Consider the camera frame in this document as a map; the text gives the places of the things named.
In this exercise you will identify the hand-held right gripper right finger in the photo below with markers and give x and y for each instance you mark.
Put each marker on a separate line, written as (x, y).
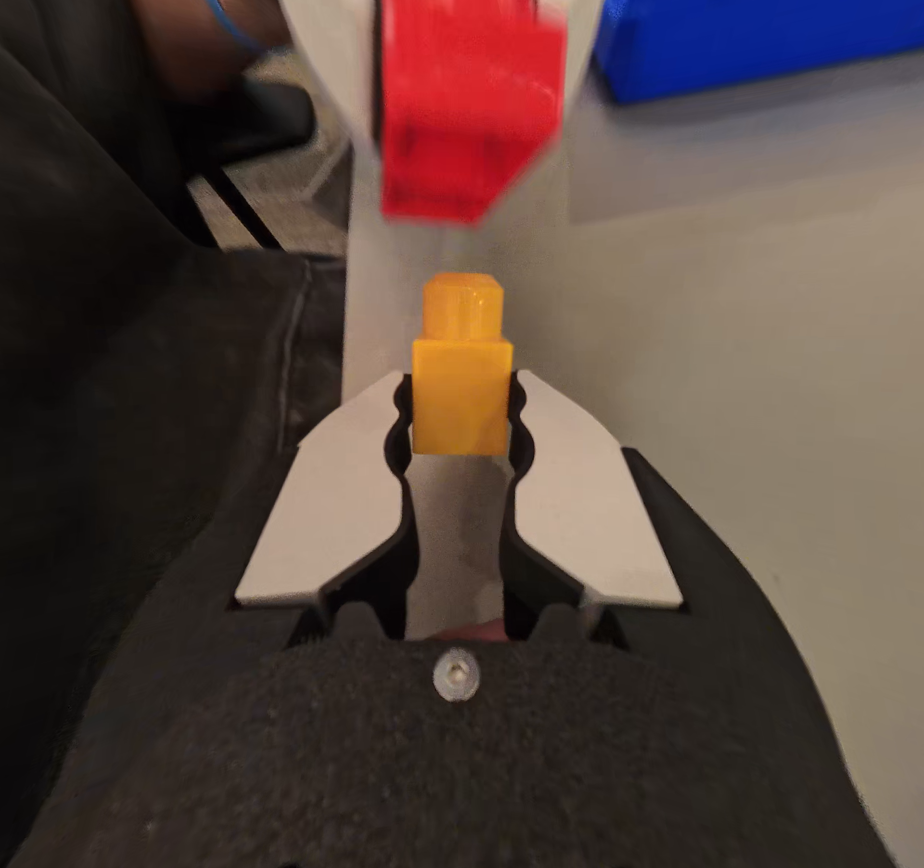
(585, 514)

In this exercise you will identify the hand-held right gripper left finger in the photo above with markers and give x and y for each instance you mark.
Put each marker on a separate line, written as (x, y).
(332, 514)

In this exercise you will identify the red two-stud toy block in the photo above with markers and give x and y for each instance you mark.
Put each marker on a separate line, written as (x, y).
(469, 73)

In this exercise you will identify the yellow one-stud toy block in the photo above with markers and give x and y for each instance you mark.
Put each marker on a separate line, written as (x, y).
(462, 391)

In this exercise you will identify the blue plastic bin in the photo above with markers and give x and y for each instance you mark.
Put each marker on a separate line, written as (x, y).
(758, 9)

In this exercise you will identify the person's left forearm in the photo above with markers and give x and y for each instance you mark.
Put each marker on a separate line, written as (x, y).
(166, 9)

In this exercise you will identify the grey desk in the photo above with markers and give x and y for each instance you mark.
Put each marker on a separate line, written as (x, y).
(722, 305)

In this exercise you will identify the black office chair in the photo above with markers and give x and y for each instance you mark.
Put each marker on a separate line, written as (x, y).
(274, 117)

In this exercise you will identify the person's grey sweatshirt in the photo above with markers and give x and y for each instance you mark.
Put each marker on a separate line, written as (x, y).
(108, 377)

